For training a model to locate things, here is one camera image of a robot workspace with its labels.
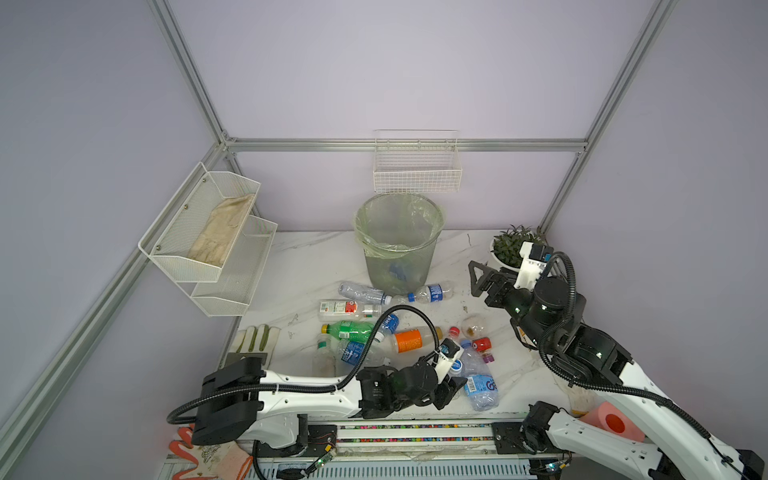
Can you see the orange label bottle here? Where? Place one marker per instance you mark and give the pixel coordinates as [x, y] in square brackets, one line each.
[417, 339]

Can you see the clear crushed bottle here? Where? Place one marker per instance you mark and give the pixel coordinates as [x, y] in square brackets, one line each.
[363, 294]

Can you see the small red cap bottle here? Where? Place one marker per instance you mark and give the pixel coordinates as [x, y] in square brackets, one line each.
[482, 344]

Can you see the potted green succulent plant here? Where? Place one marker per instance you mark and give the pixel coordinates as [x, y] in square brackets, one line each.
[507, 244]

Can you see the clear jar brown residue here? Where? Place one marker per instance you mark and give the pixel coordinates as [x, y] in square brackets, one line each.
[474, 326]

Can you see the green lined trash bin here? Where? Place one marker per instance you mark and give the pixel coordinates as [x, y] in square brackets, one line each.
[392, 225]

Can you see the tall blue label water bottle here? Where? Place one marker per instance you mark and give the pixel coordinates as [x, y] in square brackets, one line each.
[403, 273]

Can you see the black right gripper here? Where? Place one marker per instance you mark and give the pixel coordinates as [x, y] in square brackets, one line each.
[500, 280]

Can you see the white wire wall basket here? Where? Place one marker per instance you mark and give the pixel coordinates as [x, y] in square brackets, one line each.
[416, 161]

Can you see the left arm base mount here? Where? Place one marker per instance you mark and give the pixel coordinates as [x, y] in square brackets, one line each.
[312, 443]

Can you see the small blue label bottle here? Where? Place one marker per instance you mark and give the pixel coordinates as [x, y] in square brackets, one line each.
[390, 325]

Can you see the clear empty bottle green cap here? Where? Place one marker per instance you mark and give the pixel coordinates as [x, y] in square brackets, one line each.
[324, 360]

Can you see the beige cloth in shelf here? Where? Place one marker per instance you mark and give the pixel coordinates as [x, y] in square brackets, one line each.
[218, 236]

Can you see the orange white work glove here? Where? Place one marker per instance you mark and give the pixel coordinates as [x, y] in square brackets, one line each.
[220, 461]

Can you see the large crushed blue label bottle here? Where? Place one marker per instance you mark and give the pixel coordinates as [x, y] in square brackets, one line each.
[480, 387]

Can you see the pink watering can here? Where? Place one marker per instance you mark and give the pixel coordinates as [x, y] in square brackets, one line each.
[609, 418]

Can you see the white red label bottle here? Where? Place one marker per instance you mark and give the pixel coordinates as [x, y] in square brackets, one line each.
[344, 309]

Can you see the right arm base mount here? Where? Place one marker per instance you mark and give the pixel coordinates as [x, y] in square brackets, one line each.
[516, 438]

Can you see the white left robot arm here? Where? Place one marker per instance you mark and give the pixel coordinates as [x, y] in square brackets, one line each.
[243, 397]

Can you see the green soda bottle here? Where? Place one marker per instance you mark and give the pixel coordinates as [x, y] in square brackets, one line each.
[353, 331]

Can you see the short bottle blue white cap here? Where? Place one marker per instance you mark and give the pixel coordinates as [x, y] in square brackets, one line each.
[456, 368]

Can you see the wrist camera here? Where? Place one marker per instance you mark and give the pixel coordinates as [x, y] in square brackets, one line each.
[447, 353]
[534, 258]

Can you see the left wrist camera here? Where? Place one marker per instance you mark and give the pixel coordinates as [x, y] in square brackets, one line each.
[447, 353]

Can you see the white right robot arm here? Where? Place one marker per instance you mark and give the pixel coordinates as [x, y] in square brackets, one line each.
[677, 446]

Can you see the blue label bottle near bin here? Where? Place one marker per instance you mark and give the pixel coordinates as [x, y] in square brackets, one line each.
[432, 293]

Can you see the white two-tier mesh shelf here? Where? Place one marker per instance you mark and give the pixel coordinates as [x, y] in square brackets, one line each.
[226, 291]

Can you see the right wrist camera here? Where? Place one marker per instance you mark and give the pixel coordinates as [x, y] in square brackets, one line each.
[534, 258]

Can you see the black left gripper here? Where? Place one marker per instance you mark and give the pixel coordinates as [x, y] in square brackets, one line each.
[447, 391]

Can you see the clear bottle blue label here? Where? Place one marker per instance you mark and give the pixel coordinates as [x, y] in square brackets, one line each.
[350, 354]

